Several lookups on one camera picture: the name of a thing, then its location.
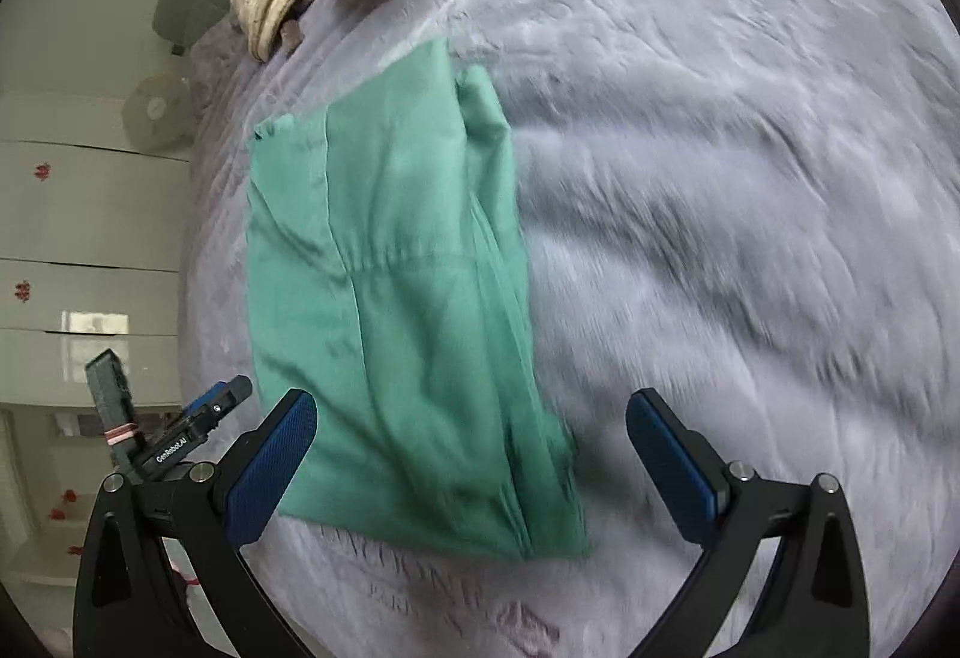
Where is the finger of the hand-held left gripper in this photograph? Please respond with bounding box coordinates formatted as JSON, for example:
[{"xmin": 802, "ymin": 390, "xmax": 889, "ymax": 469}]
[
  {"xmin": 184, "ymin": 374, "xmax": 254, "ymax": 432},
  {"xmin": 85, "ymin": 349, "xmax": 141, "ymax": 473}
]

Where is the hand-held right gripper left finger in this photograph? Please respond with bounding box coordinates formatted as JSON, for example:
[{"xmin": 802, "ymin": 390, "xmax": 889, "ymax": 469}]
[{"xmin": 71, "ymin": 388, "xmax": 320, "ymax": 658}]

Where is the green garment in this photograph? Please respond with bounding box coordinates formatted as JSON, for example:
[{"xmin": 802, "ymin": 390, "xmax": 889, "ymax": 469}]
[{"xmin": 246, "ymin": 37, "xmax": 591, "ymax": 563}]

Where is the lavender plush blanket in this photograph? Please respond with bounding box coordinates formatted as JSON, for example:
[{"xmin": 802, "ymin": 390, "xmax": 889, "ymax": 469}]
[{"xmin": 176, "ymin": 0, "xmax": 960, "ymax": 658}]

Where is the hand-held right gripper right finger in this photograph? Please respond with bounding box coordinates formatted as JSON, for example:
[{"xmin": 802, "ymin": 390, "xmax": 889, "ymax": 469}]
[{"xmin": 626, "ymin": 388, "xmax": 875, "ymax": 658}]

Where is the white wardrobe with red decals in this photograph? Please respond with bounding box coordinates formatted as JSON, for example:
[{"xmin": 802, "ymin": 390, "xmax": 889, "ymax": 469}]
[{"xmin": 0, "ymin": 92, "xmax": 197, "ymax": 591}]

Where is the white round fan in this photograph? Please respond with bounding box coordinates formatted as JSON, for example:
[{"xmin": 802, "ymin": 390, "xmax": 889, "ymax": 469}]
[{"xmin": 122, "ymin": 71, "xmax": 200, "ymax": 154}]

